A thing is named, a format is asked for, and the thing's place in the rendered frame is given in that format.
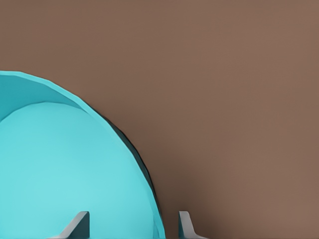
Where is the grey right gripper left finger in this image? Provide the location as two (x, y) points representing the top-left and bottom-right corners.
(46, 211), (90, 239)

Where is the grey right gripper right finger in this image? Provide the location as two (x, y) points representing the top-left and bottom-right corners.
(178, 211), (210, 239)

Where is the turquoise round plate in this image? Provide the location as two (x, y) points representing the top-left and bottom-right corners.
(0, 71), (166, 239)

